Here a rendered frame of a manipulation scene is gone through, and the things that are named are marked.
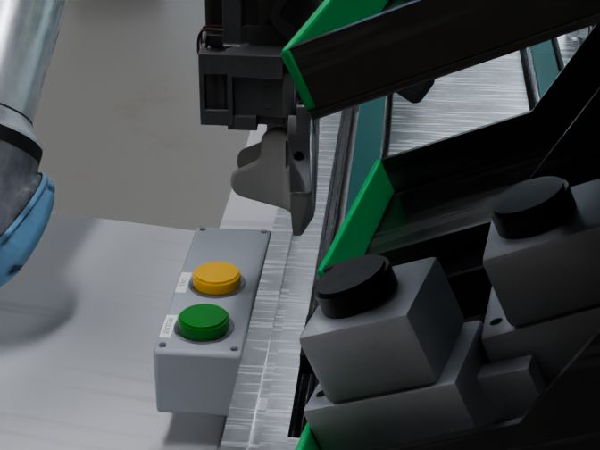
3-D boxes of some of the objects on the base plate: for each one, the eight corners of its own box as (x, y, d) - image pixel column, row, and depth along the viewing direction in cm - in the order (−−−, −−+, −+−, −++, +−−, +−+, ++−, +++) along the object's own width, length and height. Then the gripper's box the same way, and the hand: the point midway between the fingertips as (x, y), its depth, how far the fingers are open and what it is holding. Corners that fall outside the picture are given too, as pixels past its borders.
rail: (217, 592, 91) (212, 466, 86) (318, 111, 169) (318, 30, 164) (295, 596, 90) (295, 470, 85) (360, 112, 169) (362, 31, 164)
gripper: (213, -69, 91) (220, 202, 101) (192, -33, 83) (203, 258, 93) (335, -66, 91) (331, 207, 100) (325, -30, 83) (322, 263, 92)
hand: (307, 218), depth 96 cm, fingers closed
